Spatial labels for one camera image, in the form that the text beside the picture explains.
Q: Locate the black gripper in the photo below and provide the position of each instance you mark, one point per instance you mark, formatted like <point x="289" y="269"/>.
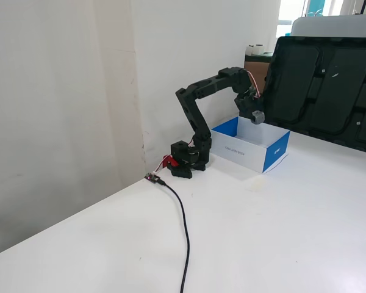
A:
<point x="244" y="105"/>

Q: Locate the gray block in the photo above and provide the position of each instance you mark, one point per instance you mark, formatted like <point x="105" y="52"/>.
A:
<point x="257" y="117"/>

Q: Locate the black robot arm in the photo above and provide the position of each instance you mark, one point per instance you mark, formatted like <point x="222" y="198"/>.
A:
<point x="195" y="110"/>

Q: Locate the brown cardboard box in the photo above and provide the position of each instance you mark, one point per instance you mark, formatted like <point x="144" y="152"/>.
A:
<point x="257" y="68"/>

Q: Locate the blue and white cardboard box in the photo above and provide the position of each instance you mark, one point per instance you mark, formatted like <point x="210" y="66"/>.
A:
<point x="253" y="155"/>

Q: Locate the white plastic jar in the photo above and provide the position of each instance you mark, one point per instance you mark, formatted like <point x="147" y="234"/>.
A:
<point x="250" y="49"/>
<point x="259" y="49"/>

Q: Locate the large black plastic tray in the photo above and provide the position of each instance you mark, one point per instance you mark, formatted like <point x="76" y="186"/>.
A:
<point x="332" y="85"/>

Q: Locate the red clamp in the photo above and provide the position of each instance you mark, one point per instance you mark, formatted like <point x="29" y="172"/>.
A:
<point x="170" y="160"/>

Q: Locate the white plastic storage container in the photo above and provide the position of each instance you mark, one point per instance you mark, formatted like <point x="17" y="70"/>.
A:
<point x="332" y="26"/>

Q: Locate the small controller board red LED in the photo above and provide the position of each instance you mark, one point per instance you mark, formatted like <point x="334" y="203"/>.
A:
<point x="152" y="177"/>

